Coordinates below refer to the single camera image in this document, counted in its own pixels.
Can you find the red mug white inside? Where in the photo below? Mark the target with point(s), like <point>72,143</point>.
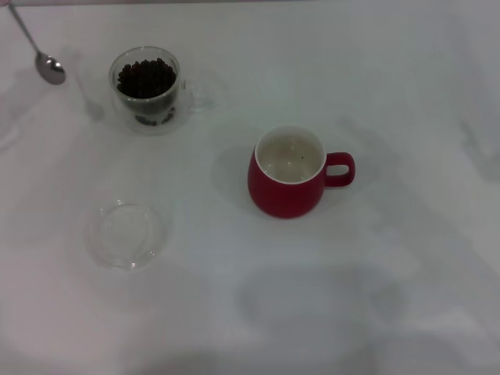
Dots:
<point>281,199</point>

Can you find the double-walled glass cup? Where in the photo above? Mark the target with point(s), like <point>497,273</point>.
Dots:
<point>129,117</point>

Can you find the coffee beans in glass cup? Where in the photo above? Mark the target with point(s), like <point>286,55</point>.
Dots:
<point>144,78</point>

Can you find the clear glass saucer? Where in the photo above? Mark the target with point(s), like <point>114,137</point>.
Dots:
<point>111,254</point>

